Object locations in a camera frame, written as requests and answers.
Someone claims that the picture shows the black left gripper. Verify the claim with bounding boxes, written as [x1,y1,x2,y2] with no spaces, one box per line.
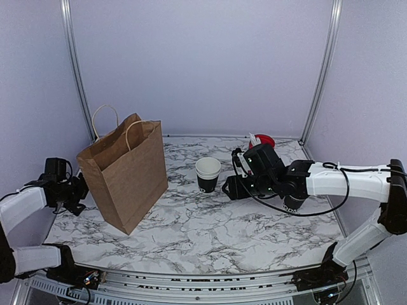
[55,172,96,216]

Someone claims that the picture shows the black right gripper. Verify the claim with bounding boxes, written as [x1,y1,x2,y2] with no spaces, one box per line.
[222,174,277,200]

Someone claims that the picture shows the black paper coffee cup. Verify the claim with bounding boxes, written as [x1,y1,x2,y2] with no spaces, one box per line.
[282,196,307,214]

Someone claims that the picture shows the brown paper bag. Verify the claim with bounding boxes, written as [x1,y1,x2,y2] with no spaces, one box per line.
[76,113,168,235]

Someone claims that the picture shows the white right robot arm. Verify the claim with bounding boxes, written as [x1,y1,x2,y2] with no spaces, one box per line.
[223,157,406,285]

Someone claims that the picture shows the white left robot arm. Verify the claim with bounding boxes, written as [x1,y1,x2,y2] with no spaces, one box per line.
[1,176,88,283]

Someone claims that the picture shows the stacked black paper cups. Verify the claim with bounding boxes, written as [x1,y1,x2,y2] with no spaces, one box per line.
[195,157,221,193]

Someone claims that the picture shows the white wrapped stirrers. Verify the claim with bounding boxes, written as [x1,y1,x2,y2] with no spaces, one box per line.
[249,133,261,146]

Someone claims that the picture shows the red plastic cup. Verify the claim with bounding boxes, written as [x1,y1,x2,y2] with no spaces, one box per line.
[249,134,275,149]

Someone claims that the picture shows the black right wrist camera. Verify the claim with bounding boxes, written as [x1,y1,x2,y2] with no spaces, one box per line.
[231,144,286,177]

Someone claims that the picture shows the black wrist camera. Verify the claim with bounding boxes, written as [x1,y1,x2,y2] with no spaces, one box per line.
[231,144,286,177]
[42,158,73,184]

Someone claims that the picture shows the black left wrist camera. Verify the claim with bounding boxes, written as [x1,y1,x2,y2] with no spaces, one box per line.
[42,158,73,184]

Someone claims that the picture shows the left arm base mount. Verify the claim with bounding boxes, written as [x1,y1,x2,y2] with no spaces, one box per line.
[46,264,102,290]

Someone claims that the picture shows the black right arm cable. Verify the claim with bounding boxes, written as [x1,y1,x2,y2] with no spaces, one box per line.
[231,149,407,217]

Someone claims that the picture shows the aluminium front rail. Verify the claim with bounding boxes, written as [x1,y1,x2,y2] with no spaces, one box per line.
[11,257,382,304]

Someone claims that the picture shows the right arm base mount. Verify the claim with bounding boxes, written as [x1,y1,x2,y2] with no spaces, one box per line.
[291,266,348,292]

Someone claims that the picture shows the left aluminium frame post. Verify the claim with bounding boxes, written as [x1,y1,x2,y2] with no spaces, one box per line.
[60,0,96,142]

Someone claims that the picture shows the aluminium frame post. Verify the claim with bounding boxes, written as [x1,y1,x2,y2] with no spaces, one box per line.
[300,0,343,146]
[60,0,96,142]

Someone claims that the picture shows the right aluminium frame post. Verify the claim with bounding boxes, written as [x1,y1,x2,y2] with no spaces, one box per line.
[300,0,343,146]

